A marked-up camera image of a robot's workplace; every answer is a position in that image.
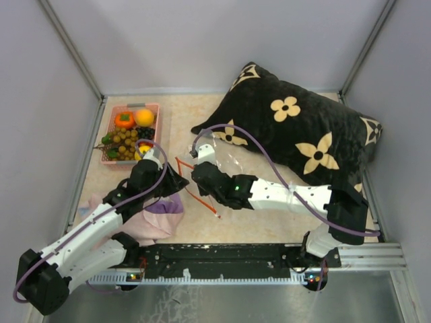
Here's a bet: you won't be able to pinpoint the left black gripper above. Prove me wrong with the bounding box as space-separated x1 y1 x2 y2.
142 161 189 201

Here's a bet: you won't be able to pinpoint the yellow lemon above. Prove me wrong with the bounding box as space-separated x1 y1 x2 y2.
134 145 151 161

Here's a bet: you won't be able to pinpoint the clear zip bag orange zipper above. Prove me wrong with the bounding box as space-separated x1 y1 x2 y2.
174 134 280 219

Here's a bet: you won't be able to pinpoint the red cherry sprig green leaves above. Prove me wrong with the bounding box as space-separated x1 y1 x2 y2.
138 141 153 148

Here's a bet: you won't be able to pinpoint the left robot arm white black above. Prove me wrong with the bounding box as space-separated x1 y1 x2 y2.
13 159 189 316

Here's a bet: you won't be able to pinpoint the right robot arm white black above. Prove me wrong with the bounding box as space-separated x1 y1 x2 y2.
191 162 368 266

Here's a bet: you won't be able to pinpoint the pink purple cloth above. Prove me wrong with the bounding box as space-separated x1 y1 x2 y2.
93 193 184 250

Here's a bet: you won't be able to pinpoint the brown longan bunch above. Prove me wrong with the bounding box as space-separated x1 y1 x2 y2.
102 127 137 161

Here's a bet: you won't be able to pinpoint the dark grape bunch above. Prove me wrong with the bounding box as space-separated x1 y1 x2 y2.
135 127 156 141

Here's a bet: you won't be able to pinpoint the pink plastic basket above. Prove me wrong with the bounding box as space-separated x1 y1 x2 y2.
95 103 161 170

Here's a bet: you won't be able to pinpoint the orange fruit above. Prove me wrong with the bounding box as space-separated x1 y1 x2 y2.
134 108 156 127

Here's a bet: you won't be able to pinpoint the orange persimmon with green calyx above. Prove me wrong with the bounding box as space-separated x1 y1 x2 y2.
114 111 135 130

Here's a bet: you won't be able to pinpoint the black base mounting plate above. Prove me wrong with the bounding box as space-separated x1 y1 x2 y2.
115 244 323 279

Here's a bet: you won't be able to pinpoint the black pillow cream flowers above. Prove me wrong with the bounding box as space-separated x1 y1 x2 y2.
191 62 383 191

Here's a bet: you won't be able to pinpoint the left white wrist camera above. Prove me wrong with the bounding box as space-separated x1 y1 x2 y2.
142 148 162 168

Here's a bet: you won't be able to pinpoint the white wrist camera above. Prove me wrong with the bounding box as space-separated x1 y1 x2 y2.
142 148 162 168
196 143 217 165

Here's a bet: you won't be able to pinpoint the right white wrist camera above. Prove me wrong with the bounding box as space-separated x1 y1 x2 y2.
196 143 217 165

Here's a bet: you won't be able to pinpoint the white slotted cable duct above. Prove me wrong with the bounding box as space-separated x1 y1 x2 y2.
88 270 325 287

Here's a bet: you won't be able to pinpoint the aluminium frame rail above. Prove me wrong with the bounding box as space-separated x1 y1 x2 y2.
331 242 407 272

